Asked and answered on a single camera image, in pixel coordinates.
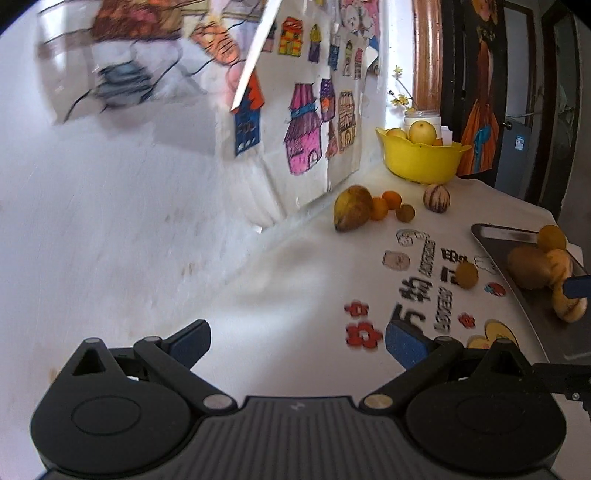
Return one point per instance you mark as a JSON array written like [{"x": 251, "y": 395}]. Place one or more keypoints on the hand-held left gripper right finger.
[{"x": 406, "y": 344}]

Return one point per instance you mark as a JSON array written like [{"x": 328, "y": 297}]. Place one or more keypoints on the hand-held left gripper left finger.
[{"x": 189, "y": 344}]

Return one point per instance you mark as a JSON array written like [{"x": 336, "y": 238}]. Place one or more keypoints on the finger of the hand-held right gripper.
[
  {"x": 577, "y": 287},
  {"x": 568, "y": 381}
]

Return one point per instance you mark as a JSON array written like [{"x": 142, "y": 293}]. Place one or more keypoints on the striped pepino melon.
[
  {"x": 436, "y": 198},
  {"x": 558, "y": 265},
  {"x": 570, "y": 310}
]

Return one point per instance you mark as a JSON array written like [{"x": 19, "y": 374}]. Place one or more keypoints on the grey metal baking tray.
[{"x": 531, "y": 304}]

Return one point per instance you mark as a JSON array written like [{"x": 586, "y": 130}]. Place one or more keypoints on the brown kiwi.
[{"x": 526, "y": 270}]

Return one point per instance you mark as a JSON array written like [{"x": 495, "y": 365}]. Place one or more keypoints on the yellow-green round fruit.
[
  {"x": 552, "y": 237},
  {"x": 467, "y": 275}
]

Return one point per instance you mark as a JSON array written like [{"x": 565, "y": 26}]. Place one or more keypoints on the small orange fruit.
[{"x": 406, "y": 213}]

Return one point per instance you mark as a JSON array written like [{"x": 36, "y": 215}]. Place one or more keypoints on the small orange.
[
  {"x": 379, "y": 210},
  {"x": 393, "y": 199}
]

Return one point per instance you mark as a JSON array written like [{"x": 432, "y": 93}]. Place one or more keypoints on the brown mango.
[{"x": 353, "y": 207}]

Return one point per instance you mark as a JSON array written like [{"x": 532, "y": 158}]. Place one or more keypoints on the orange dress door poster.
[{"x": 480, "y": 138}]

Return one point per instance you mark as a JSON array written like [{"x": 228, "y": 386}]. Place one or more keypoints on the yellow plastic bowl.
[{"x": 422, "y": 161}]

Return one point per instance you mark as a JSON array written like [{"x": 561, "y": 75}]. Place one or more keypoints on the small white cup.
[{"x": 445, "y": 134}]

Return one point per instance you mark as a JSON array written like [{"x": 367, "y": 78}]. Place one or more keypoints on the yellow pear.
[
  {"x": 396, "y": 134},
  {"x": 422, "y": 132}
]

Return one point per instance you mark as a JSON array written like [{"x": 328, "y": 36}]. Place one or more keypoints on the yellow flower sprig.
[{"x": 400, "y": 98}]

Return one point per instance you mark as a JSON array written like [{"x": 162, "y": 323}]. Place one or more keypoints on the colourful houses wall drawing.
[{"x": 300, "y": 138}]

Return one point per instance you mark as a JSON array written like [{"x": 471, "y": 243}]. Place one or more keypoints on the fan and figure wall drawing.
[{"x": 115, "y": 78}]

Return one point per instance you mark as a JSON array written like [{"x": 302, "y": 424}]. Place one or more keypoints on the brown wooden door post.
[{"x": 427, "y": 55}]

